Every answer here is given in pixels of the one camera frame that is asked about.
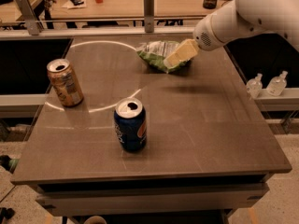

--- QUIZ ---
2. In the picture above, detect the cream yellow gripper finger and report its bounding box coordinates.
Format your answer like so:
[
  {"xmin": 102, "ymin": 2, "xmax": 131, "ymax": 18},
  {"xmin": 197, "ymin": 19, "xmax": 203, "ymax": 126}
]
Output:
[{"xmin": 164, "ymin": 39, "xmax": 199, "ymax": 69}]

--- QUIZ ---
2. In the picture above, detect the green jalapeno chip bag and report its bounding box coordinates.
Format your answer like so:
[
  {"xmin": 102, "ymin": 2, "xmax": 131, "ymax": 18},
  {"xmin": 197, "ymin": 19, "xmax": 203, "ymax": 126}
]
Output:
[{"xmin": 135, "ymin": 40, "xmax": 191, "ymax": 74}]

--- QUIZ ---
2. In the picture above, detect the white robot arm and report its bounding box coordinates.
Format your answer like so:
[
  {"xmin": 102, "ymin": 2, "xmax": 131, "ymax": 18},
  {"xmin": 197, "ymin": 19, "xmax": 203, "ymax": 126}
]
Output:
[{"xmin": 164, "ymin": 0, "xmax": 299, "ymax": 69}]

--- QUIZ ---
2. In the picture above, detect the black mesh pen cup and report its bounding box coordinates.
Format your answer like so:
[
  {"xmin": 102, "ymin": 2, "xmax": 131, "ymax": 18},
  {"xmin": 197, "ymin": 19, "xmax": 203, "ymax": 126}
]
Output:
[{"xmin": 203, "ymin": 0, "xmax": 218, "ymax": 9}]

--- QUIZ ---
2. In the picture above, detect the clear sanitizer bottle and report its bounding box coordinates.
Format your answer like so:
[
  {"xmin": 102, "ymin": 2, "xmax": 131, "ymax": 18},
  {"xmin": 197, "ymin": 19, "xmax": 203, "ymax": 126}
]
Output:
[
  {"xmin": 266, "ymin": 71, "xmax": 288, "ymax": 96},
  {"xmin": 246, "ymin": 73, "xmax": 263, "ymax": 98}
]

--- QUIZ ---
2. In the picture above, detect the blue Pepsi can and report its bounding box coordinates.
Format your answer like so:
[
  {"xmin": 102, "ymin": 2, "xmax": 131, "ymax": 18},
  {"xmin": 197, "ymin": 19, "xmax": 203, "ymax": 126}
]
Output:
[{"xmin": 114, "ymin": 98, "xmax": 147, "ymax": 152}]

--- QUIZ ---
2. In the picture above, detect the gold soda can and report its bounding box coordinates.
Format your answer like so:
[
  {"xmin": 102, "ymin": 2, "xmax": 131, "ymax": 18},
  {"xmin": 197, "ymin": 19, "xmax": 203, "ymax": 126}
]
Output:
[{"xmin": 47, "ymin": 59, "xmax": 83, "ymax": 107}]

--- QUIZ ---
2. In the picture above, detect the grey table drawer front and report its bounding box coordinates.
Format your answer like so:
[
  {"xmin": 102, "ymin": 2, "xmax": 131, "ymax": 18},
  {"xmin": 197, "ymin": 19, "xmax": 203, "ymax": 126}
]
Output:
[{"xmin": 36, "ymin": 183, "xmax": 269, "ymax": 217}]

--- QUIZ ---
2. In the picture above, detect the centre metal rail post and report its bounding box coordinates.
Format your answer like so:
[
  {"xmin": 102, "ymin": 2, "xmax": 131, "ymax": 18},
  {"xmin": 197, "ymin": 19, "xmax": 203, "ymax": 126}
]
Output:
[{"xmin": 143, "ymin": 0, "xmax": 154, "ymax": 33}]

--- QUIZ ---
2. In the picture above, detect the metal rail post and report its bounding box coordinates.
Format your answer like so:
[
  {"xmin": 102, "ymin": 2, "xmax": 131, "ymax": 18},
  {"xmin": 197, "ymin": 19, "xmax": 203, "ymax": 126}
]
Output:
[
  {"xmin": 15, "ymin": 0, "xmax": 42, "ymax": 35},
  {"xmin": 143, "ymin": 0, "xmax": 154, "ymax": 33}
]

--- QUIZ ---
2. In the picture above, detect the left metal rail post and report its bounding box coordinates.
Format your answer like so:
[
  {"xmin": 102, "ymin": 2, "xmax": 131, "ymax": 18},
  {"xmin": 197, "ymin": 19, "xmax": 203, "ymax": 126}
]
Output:
[{"xmin": 15, "ymin": 0, "xmax": 42, "ymax": 35}]

